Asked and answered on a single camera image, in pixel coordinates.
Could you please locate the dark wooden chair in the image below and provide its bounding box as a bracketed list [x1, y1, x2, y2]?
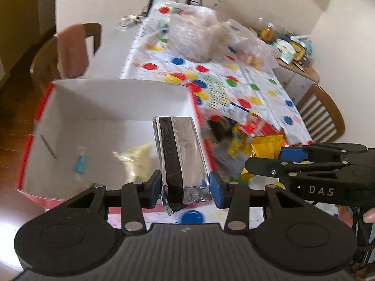
[30, 22, 102, 94]

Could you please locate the red snack packet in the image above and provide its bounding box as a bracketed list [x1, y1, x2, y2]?
[246, 112, 278, 137]

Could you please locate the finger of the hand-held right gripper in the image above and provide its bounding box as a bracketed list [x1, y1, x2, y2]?
[279, 143, 368, 163]
[245, 156, 351, 180]

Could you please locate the balloon print tablecloth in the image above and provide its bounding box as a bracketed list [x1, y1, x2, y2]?
[107, 0, 313, 232]

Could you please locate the yellow cartoon snack packet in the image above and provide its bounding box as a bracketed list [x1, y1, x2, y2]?
[228, 122, 253, 159]

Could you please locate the person's right hand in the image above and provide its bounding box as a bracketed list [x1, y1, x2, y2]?
[337, 207, 375, 229]

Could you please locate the orange liquid bottle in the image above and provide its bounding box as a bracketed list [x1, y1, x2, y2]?
[262, 23, 275, 43]

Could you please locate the pink cloth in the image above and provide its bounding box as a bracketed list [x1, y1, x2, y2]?
[54, 23, 90, 79]

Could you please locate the pale yellow snack packet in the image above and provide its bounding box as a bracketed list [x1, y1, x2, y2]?
[112, 142, 156, 182]

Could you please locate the white sideboard cabinet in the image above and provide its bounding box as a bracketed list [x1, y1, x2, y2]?
[272, 55, 321, 103]

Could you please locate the red and white cardboard box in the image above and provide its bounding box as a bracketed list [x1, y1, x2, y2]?
[16, 78, 218, 212]

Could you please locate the light wooden chair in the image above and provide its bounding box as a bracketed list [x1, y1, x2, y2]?
[296, 84, 346, 147]

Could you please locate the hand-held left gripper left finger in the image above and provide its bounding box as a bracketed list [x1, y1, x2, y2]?
[63, 170, 163, 236]

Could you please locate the small clear plastic bag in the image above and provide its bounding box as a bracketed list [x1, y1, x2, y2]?
[217, 19, 281, 71]

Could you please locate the clear plastic wrapper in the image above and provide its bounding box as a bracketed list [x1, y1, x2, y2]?
[114, 14, 141, 31]

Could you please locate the dark brown snack packet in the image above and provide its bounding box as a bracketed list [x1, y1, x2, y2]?
[206, 115, 235, 144]

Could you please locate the silver and black snack packet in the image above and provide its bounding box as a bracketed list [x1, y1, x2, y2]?
[153, 115, 212, 214]

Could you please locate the large clear plastic bag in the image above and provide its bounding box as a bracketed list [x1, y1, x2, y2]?
[165, 6, 223, 62]

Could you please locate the blue candy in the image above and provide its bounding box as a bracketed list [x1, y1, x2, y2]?
[74, 153, 89, 179]

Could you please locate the blue snack packet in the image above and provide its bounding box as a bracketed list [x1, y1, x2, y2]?
[212, 146, 247, 177]

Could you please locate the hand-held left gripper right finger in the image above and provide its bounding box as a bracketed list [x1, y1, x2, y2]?
[209, 171, 316, 235]

